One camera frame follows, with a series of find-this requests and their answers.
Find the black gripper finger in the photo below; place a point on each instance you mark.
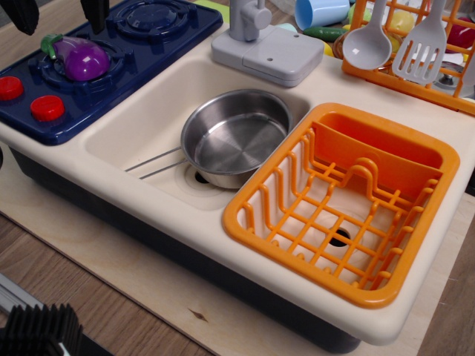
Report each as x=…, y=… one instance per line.
x=96, y=12
x=24, y=14

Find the purple toy eggplant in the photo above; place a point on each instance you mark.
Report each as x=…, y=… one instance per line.
x=81, y=59

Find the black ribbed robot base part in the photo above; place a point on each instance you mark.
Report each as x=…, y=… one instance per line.
x=46, y=331

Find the dark blue toy stove top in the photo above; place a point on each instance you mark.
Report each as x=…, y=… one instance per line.
x=141, y=38

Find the red stove knob left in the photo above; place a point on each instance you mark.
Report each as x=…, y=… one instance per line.
x=11, y=88

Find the red stove knob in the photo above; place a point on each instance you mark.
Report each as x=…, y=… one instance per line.
x=47, y=108
x=11, y=88

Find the red stove knob right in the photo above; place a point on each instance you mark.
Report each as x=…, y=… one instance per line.
x=47, y=108

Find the cream toy kitchen sink unit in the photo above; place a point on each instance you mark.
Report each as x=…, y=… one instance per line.
x=175, y=205

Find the grey toy faucet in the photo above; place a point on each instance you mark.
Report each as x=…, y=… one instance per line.
x=255, y=46

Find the light blue plastic cup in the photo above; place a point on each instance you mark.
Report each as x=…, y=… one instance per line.
x=320, y=13

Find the green toy cucumber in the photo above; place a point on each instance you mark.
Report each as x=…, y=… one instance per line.
x=326, y=34

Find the grey toy ladle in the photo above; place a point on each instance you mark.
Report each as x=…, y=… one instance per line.
x=368, y=48

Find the yellow toy fruit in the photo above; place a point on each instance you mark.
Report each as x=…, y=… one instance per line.
x=402, y=21

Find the orange dish drainer basket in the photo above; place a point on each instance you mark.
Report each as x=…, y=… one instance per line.
x=345, y=201

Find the grey slotted toy spatula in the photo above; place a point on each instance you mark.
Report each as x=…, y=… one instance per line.
x=421, y=54

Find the orange utensil rack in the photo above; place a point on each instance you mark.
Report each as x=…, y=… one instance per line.
x=456, y=74

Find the light plywood base board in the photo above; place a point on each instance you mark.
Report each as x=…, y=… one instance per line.
x=133, y=301

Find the red toy fruit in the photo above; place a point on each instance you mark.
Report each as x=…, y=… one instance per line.
x=461, y=35

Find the steel pan with wire handle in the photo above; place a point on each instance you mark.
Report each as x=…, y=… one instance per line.
x=230, y=136

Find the aluminium rail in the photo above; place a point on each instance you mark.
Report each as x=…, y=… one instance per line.
x=14, y=295

